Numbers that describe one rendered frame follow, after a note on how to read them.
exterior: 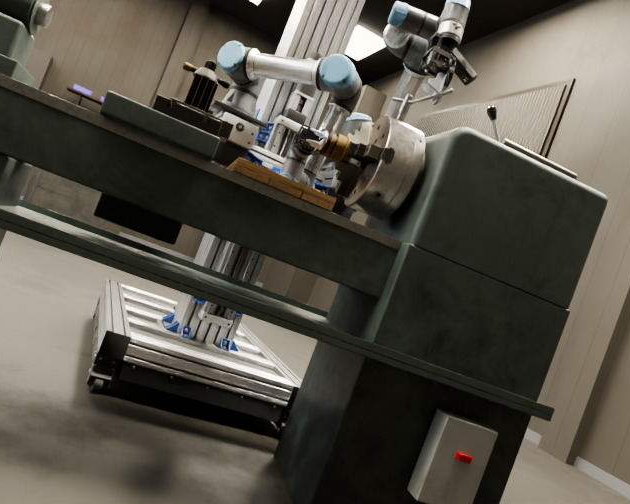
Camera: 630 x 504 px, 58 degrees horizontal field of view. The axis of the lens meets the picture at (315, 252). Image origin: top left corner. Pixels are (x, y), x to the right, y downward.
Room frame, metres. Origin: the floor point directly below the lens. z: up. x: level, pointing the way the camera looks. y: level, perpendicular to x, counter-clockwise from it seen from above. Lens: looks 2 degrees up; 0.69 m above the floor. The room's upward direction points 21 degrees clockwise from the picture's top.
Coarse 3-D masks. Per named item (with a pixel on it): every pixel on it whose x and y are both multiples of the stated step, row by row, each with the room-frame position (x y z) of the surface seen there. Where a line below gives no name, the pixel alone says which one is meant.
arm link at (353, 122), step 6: (354, 114) 2.40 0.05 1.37; (360, 114) 2.40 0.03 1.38; (348, 120) 2.41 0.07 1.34; (354, 120) 2.40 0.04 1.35; (360, 120) 2.40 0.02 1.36; (366, 120) 2.41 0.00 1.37; (342, 126) 2.43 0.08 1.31; (348, 126) 2.40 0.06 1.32; (354, 126) 2.40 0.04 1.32; (342, 132) 2.41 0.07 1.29; (348, 132) 2.40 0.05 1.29
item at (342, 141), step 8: (328, 136) 1.79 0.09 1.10; (336, 136) 1.76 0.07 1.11; (344, 136) 1.78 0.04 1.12; (328, 144) 1.75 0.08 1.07; (336, 144) 1.75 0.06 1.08; (344, 144) 1.75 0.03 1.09; (320, 152) 1.79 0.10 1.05; (328, 152) 1.76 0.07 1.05; (336, 152) 1.76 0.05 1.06; (344, 152) 1.75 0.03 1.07; (336, 160) 1.78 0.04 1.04; (344, 160) 1.79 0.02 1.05
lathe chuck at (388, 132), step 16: (384, 128) 1.75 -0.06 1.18; (400, 128) 1.72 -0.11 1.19; (384, 144) 1.69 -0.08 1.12; (400, 144) 1.68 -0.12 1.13; (352, 160) 1.96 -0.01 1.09; (400, 160) 1.68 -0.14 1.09; (368, 176) 1.73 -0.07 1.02; (384, 176) 1.68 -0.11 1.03; (400, 176) 1.69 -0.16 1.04; (352, 192) 1.82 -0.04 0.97; (368, 192) 1.71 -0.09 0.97; (384, 192) 1.71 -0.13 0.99; (368, 208) 1.78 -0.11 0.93; (384, 208) 1.76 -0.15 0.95
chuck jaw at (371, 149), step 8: (352, 144) 1.74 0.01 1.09; (360, 144) 1.72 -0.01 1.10; (352, 152) 1.74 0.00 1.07; (360, 152) 1.72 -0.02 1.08; (368, 152) 1.68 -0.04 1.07; (376, 152) 1.68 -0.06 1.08; (384, 152) 1.67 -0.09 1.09; (392, 152) 1.68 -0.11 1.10; (360, 160) 1.76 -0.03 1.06; (368, 160) 1.73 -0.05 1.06; (376, 160) 1.70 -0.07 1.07; (384, 160) 1.67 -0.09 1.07
